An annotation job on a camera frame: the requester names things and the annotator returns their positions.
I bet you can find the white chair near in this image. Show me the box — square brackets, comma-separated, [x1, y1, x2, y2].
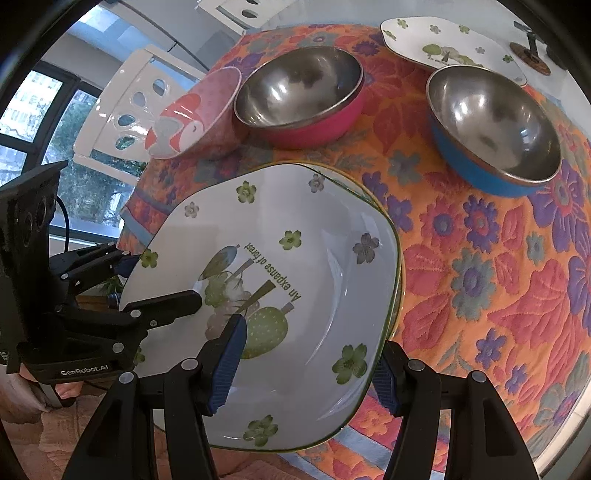
[73, 45, 205, 186]

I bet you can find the white chair far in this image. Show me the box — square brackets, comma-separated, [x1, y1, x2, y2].
[197, 0, 294, 35]

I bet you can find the white chair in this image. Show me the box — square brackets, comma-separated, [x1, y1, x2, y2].
[73, 45, 205, 186]
[197, 0, 294, 35]

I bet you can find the blue sunflower round plate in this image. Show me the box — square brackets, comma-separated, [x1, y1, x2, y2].
[297, 161, 406, 340]

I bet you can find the blue steel bowl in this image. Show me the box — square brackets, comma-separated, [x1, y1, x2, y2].
[426, 65, 561, 198]

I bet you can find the pink fox bowl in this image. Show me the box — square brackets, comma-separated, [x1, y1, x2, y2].
[144, 66, 247, 160]

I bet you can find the pink steel bowl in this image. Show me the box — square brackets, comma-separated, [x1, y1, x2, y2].
[233, 46, 365, 150]

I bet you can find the wooden base phone stand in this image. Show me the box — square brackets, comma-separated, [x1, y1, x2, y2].
[510, 21, 551, 76]

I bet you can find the forest plate print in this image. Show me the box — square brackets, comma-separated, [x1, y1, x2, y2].
[120, 163, 397, 452]
[380, 16, 528, 87]

